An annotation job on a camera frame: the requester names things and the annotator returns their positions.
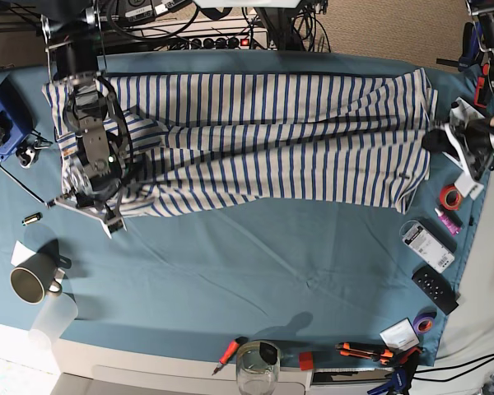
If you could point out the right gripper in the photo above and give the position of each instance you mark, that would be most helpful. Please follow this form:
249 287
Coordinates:
94 173

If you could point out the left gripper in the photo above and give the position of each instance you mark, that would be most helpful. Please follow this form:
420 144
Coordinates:
480 133

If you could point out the blue white striped T-shirt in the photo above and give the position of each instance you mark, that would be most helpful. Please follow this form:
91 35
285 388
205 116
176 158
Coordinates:
229 139

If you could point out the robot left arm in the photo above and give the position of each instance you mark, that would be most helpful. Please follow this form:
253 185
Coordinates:
483 13

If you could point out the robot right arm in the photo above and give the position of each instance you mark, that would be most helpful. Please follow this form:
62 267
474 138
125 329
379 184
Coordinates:
82 99

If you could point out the white printed paper pad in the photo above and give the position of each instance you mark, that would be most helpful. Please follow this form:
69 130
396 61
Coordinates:
460 115

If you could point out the red tape roll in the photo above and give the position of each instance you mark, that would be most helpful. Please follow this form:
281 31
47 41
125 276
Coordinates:
450 198

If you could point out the orange black clamp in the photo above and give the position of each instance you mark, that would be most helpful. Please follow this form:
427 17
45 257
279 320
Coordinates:
483 92

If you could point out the small brass battery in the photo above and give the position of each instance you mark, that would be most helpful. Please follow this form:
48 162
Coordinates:
31 219

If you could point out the pink glue tube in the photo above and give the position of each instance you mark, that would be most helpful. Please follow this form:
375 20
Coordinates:
447 221

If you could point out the white black small clip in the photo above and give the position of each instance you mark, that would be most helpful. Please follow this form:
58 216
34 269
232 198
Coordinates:
28 151

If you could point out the blue bar clamp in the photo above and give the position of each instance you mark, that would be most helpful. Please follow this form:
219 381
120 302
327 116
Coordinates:
471 52

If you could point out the white paper slip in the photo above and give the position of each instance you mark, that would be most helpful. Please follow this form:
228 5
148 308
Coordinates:
20 254

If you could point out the clear plastic packaged item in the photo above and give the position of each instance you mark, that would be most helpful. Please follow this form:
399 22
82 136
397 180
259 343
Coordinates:
426 246

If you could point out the thin metal rod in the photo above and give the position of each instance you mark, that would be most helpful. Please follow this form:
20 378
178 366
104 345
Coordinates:
17 182

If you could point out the blue clamp block black knob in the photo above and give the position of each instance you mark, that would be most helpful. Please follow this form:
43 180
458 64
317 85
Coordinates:
16 122

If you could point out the translucent plastic cup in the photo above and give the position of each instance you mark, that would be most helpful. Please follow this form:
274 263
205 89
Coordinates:
55 316

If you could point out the black remote control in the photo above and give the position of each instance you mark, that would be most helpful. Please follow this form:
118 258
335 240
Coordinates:
436 288

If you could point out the teal table cloth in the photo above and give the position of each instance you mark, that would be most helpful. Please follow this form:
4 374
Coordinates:
301 273

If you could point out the purple tape roll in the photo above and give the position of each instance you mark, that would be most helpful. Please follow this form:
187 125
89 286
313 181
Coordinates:
424 322

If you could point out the white small card box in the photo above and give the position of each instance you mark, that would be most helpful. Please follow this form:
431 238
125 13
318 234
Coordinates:
400 336

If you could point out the black power strip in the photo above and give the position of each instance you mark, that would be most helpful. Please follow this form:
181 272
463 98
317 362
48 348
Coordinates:
233 43

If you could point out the orange black utility knife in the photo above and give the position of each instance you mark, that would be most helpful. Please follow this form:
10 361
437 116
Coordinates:
365 351

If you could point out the blue black spring clamp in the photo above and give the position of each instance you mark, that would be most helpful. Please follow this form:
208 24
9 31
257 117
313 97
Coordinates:
400 380

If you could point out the clear wine glass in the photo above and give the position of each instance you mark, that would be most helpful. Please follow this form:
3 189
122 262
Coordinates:
257 368

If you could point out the red cube block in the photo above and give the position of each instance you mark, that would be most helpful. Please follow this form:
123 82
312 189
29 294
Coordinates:
306 361

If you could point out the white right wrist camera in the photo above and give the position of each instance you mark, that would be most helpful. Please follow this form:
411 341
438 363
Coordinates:
112 221

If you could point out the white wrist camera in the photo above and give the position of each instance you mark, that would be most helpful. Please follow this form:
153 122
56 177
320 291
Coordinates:
112 221
465 183

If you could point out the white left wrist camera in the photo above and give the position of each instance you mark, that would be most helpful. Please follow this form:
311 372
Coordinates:
465 183

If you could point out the red handled screwdriver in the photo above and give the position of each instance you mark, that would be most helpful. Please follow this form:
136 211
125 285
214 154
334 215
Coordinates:
230 351

